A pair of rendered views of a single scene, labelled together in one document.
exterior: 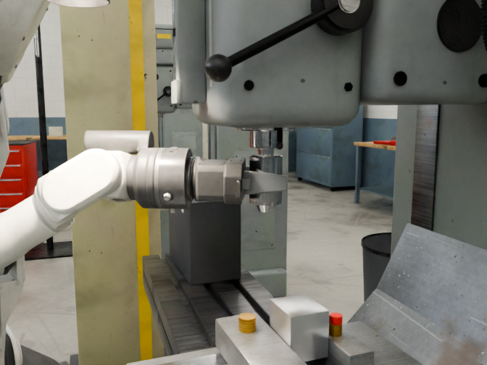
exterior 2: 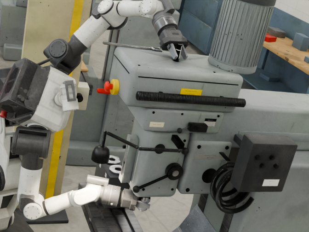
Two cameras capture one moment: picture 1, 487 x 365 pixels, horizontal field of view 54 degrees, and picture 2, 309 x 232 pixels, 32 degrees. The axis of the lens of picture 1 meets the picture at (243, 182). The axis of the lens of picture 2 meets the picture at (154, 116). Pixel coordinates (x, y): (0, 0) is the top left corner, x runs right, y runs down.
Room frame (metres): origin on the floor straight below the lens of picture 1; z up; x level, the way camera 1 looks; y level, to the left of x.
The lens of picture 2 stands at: (-1.33, 0.22, 2.46)
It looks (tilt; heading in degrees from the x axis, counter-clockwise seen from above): 22 degrees down; 354
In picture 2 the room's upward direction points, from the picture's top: 13 degrees clockwise
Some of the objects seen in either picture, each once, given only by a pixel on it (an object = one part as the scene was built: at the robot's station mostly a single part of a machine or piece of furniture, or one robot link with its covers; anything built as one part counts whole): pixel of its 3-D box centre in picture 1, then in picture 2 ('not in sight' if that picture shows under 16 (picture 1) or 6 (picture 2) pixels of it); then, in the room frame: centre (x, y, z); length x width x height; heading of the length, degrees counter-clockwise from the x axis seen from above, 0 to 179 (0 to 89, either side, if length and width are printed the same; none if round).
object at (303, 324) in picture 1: (298, 326); not in sight; (0.57, -0.07, 1.06); 0.06 x 0.05 x 0.06; 21
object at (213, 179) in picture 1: (202, 180); (123, 198); (0.69, 0.06, 1.23); 0.13 x 0.12 x 0.10; 177
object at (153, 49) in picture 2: not in sight; (132, 46); (0.75, 0.14, 1.89); 0.24 x 0.04 x 0.01; 105
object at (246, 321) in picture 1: (247, 323); not in sight; (0.57, 0.00, 1.07); 0.02 x 0.02 x 0.02
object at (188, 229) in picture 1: (202, 228); (111, 180); (1.14, 0.10, 1.05); 0.22 x 0.12 x 0.20; 21
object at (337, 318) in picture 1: (335, 324); not in sight; (0.56, -0.11, 1.07); 0.02 x 0.02 x 0.03
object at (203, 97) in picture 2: not in sight; (192, 99); (0.55, -0.11, 1.79); 0.45 x 0.04 x 0.04; 108
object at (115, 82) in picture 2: not in sight; (114, 86); (0.61, 0.19, 1.76); 0.06 x 0.02 x 0.06; 18
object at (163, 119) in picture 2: not in sight; (174, 109); (0.69, -0.07, 1.68); 0.34 x 0.24 x 0.10; 108
